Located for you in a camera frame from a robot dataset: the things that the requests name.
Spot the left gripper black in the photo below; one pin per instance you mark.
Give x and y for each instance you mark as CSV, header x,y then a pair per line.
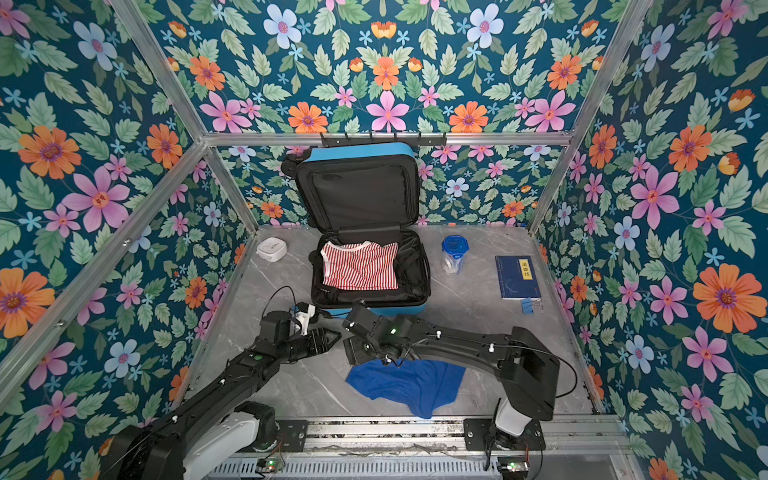
x,y
323,339

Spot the blue t-shirt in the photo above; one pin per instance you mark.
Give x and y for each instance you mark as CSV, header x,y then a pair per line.
x,y
422,385

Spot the red white striped shirt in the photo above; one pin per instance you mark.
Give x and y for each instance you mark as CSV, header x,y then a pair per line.
x,y
366,266

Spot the clear jar blue lid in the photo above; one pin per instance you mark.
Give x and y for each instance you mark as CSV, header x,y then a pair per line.
x,y
454,249

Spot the blue suitcase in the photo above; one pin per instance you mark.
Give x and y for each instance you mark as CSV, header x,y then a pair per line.
x,y
364,193

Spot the dark blue book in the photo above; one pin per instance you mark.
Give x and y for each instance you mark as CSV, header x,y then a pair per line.
x,y
517,277

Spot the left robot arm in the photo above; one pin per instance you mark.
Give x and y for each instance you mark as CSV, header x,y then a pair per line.
x,y
221,419

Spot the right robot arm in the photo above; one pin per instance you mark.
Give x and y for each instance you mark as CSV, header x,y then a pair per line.
x,y
527,371

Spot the white round device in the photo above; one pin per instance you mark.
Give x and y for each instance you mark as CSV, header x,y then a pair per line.
x,y
272,249

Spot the blue binder clip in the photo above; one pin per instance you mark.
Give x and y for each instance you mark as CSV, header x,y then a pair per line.
x,y
527,306

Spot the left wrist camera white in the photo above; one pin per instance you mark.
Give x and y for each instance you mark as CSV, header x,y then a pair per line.
x,y
304,312

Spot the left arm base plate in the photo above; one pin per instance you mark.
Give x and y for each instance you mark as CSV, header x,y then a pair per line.
x,y
286,435

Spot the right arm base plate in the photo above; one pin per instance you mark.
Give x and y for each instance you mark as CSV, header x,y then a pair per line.
x,y
481,434

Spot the black coat hook rail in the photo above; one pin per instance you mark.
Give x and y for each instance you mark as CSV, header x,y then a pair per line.
x,y
413,140

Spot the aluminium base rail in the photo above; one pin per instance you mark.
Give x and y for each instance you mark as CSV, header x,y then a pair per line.
x,y
565,435

